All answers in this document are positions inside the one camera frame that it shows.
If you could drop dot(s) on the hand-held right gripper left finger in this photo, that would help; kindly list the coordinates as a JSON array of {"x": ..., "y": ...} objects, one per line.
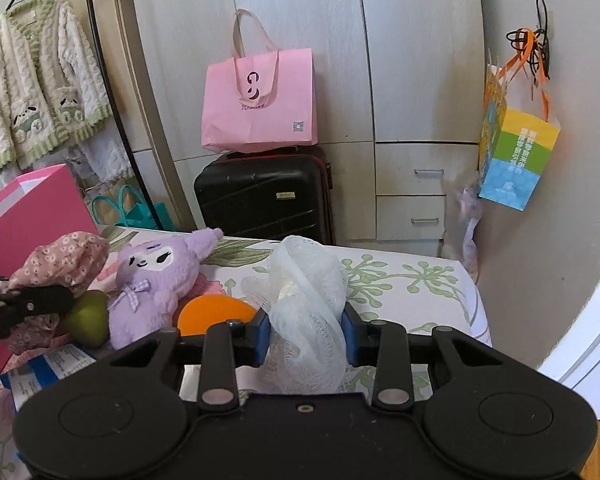
[{"x": 262, "y": 340}]

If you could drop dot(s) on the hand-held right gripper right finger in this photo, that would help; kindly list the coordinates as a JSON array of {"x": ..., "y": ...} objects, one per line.
[{"x": 350, "y": 335}]

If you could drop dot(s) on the white mesh bath pouf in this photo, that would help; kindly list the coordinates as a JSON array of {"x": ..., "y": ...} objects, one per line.
[{"x": 305, "y": 300}]

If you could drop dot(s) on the orange round sponge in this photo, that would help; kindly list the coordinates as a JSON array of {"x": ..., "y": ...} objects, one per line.
[{"x": 210, "y": 312}]

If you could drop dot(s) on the pink floral fabric cap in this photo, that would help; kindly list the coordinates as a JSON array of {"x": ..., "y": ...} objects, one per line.
[{"x": 65, "y": 255}]

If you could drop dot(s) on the green egg-shaped sponge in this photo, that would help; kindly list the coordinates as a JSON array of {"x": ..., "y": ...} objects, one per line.
[{"x": 87, "y": 322}]

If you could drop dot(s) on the blue tissue packet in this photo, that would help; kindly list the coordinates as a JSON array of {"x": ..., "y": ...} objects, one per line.
[{"x": 45, "y": 365}]

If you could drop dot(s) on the pink storage box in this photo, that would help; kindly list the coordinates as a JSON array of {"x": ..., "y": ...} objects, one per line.
[{"x": 25, "y": 220}]

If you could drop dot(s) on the floral bed sheet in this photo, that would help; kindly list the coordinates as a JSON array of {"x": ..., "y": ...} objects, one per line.
[{"x": 405, "y": 285}]

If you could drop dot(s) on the purple plush toy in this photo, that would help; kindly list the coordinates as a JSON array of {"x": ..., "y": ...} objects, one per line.
[{"x": 145, "y": 300}]

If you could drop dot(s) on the white wardrobe drawer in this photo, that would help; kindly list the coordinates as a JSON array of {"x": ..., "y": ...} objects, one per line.
[
  {"x": 415, "y": 160},
  {"x": 410, "y": 210}
]

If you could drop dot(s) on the black hard-shell suitcase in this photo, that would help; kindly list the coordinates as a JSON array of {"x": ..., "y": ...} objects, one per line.
[{"x": 260, "y": 195}]

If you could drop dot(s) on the teal tote bag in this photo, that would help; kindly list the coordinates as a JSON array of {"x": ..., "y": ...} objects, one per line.
[{"x": 145, "y": 215}]

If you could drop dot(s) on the white fluffy garment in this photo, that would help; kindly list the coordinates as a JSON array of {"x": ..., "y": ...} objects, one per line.
[{"x": 100, "y": 155}]

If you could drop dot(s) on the lilac fabric strip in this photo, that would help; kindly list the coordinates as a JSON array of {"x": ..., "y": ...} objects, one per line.
[{"x": 467, "y": 200}]

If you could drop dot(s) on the cream and green knit cardigan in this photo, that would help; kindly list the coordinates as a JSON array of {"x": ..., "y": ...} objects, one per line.
[{"x": 30, "y": 70}]

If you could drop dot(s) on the black metal clothes rack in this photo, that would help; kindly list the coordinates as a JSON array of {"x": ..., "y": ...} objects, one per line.
[{"x": 103, "y": 82}]

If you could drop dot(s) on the pink paper shopping bag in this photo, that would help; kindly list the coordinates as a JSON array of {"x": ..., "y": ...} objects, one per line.
[{"x": 260, "y": 110}]

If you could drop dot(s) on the colourful paper gift bag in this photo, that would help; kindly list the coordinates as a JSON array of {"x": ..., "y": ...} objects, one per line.
[{"x": 515, "y": 160}]

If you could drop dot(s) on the white wardrobe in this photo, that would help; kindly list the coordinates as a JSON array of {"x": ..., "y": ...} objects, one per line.
[{"x": 405, "y": 60}]

